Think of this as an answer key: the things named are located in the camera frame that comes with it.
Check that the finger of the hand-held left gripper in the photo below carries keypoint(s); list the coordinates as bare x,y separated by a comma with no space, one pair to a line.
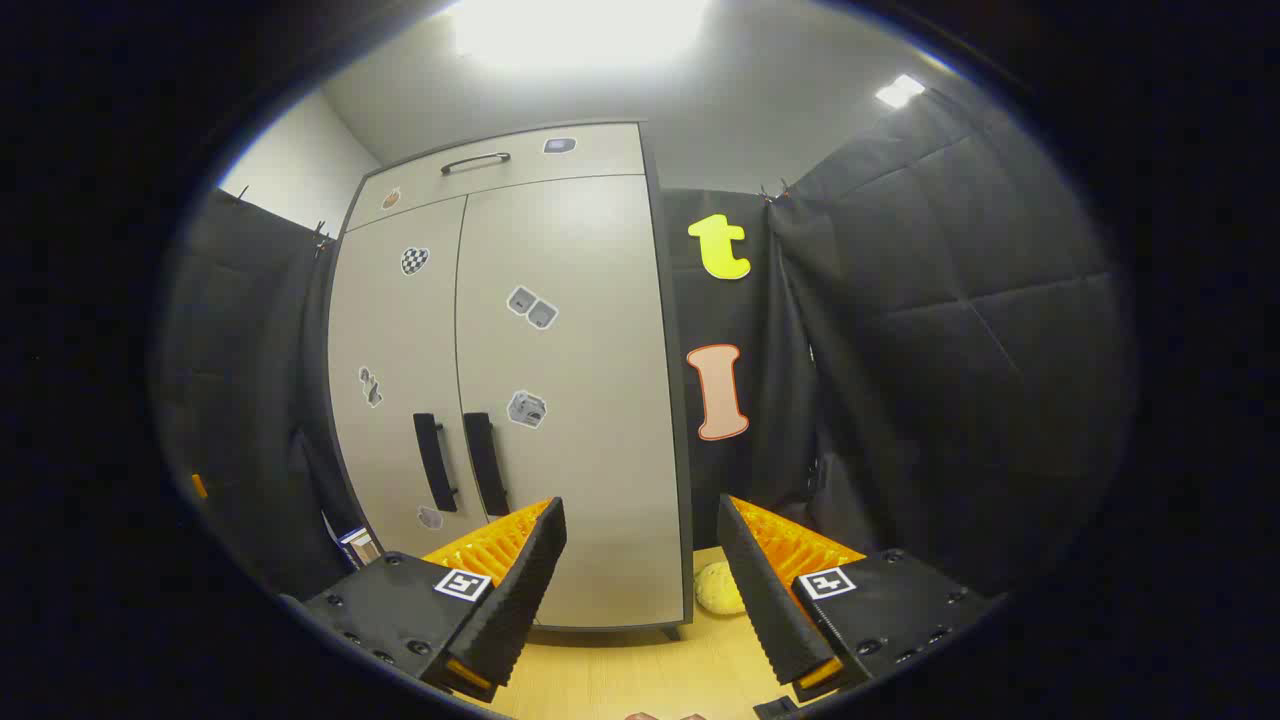
199,486

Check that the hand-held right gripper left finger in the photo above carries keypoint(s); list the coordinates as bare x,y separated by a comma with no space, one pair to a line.
520,590

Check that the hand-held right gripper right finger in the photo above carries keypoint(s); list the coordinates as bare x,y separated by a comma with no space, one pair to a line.
765,600

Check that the grey double-door shoe cabinet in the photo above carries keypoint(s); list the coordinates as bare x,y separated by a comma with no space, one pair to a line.
681,480

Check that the grey cabinet door checkered sticker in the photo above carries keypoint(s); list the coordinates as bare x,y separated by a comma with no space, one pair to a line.
400,330

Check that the grey cabinet door dice stickers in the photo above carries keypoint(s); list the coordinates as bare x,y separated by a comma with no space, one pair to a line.
600,300

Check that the grey cabinet drawer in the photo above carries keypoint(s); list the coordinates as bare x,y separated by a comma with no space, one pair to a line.
600,160

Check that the pale yellow ball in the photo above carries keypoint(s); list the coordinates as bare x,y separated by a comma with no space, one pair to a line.
718,590

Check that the metal cloth clip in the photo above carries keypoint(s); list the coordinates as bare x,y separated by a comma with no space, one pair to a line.
772,190
322,236

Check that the black backdrop cloth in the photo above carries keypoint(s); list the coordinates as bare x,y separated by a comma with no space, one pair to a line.
950,350

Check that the small ceiling light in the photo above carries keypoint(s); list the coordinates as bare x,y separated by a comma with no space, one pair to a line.
900,91

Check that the large ceiling light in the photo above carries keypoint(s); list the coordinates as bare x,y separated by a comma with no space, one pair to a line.
580,30

